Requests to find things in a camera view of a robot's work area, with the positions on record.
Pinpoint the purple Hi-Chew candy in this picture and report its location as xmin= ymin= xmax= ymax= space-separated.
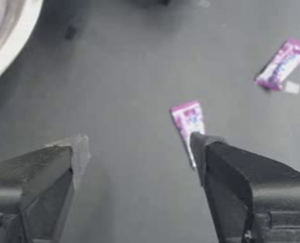
xmin=254 ymin=37 xmax=300 ymax=93
xmin=169 ymin=100 xmax=207 ymax=169

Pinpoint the steel bowl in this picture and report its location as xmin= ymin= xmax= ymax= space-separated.
xmin=0 ymin=0 xmax=44 ymax=87

